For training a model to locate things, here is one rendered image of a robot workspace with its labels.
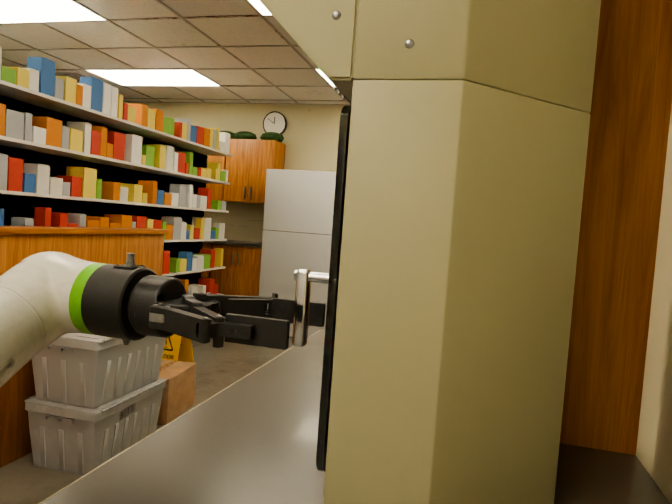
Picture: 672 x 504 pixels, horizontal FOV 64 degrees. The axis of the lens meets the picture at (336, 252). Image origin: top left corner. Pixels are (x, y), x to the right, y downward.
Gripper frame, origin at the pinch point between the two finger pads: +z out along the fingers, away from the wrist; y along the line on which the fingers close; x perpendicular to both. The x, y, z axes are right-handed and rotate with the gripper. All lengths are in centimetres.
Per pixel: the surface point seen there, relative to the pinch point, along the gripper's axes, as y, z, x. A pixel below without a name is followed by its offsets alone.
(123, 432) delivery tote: 171, -144, 101
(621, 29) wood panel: 32, 38, -44
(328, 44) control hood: -5.1, 2.8, -30.1
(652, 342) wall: 40, 49, 4
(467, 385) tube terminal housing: -2.4, 19.5, 3.8
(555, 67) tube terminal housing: 4.1, 25.8, -30.4
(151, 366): 194, -145, 73
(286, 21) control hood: -5.1, -1.9, -32.5
